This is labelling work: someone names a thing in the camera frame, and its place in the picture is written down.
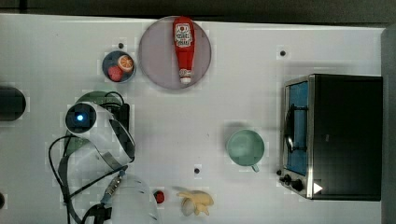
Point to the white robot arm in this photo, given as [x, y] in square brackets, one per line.
[99, 188]

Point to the green mug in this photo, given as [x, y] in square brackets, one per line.
[246, 148]

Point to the grey round plate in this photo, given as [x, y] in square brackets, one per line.
[158, 59]

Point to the red ketchup bottle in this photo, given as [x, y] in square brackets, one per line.
[184, 45]

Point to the orange slice toy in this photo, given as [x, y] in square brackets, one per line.
[126, 63]

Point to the peeled banana toy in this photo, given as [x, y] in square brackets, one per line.
[195, 202]

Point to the red strawberry toy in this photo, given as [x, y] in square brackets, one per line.
[115, 73]

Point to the small red ball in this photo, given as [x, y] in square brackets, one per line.
[159, 196]

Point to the small blue bowl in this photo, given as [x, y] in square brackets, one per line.
[112, 59]

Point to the black toaster oven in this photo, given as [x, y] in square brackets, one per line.
[331, 137]

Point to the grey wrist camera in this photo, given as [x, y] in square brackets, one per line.
[123, 113]

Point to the black cylinder post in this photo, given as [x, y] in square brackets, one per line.
[12, 103]

